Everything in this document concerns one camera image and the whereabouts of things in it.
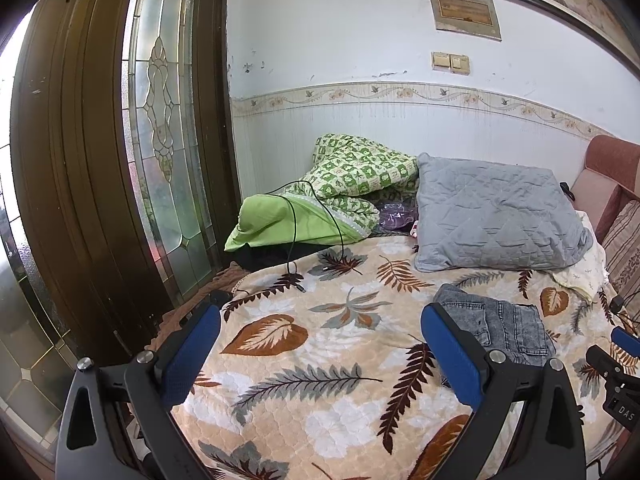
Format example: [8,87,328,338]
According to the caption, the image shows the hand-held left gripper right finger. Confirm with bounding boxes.
[420,303,587,480]

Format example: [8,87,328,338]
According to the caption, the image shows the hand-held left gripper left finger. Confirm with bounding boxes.
[55,304,222,480]

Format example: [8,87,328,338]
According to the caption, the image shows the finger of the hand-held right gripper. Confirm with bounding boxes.
[586,344,628,380]
[611,326,640,359]

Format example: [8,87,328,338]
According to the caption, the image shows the grey-blue denim pants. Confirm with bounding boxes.
[432,283,557,388]

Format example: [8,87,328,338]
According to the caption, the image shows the white cloth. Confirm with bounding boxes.
[550,210,608,302]

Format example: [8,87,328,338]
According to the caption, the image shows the striped cushion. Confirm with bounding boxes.
[602,200,640,306]

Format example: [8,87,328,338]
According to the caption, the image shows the leaf-print bedspread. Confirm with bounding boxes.
[150,237,640,480]

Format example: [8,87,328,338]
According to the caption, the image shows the grey quilted pillow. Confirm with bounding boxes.
[414,152,594,273]

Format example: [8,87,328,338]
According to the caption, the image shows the purple plastic bag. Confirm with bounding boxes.
[375,195,420,233]

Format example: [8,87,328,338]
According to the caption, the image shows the green patterned blanket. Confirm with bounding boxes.
[223,193,351,252]

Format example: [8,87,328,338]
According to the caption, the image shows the frosted glass window panel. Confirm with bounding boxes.
[0,75,76,456]

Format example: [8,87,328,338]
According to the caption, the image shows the pink sofa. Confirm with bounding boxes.
[570,135,640,231]

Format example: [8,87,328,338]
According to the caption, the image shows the green patterned quilt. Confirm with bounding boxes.
[287,133,420,241]

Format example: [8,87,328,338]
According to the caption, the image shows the stained glass door panel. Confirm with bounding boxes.
[122,0,216,298]

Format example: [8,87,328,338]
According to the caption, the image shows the dark wooden door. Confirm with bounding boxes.
[10,0,241,361]

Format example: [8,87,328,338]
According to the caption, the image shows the black cable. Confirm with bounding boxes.
[235,180,351,296]

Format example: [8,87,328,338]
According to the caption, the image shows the beige wall plaque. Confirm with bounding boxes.
[427,0,502,41]

